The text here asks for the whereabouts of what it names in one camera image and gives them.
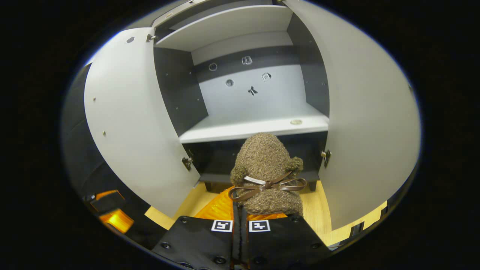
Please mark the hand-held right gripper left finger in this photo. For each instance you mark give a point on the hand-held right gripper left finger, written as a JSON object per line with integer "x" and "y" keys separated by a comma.
{"x": 198, "y": 240}

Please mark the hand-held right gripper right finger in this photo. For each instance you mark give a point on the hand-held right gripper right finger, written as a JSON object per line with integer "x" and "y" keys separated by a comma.
{"x": 281, "y": 243}

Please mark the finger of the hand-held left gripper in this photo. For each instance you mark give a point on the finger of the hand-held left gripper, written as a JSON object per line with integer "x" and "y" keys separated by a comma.
{"x": 108, "y": 202}
{"x": 118, "y": 221}

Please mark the brown fuzzy shoe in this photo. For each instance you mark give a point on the brown fuzzy shoe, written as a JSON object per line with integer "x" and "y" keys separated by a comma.
{"x": 264, "y": 165}

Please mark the grey cabinet door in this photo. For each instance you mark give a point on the grey cabinet door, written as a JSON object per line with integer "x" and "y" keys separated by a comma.
{"x": 367, "y": 123}
{"x": 138, "y": 123}

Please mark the grey shoe cabinet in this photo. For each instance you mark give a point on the grey shoe cabinet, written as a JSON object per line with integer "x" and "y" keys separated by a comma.
{"x": 255, "y": 97}

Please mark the metal door hinge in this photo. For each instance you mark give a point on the metal door hinge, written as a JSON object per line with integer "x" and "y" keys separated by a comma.
{"x": 150, "y": 37}
{"x": 186, "y": 162}
{"x": 326, "y": 157}

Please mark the grey cabinet drawer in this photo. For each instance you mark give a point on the grey cabinet drawer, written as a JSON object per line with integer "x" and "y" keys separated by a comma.
{"x": 168, "y": 17}

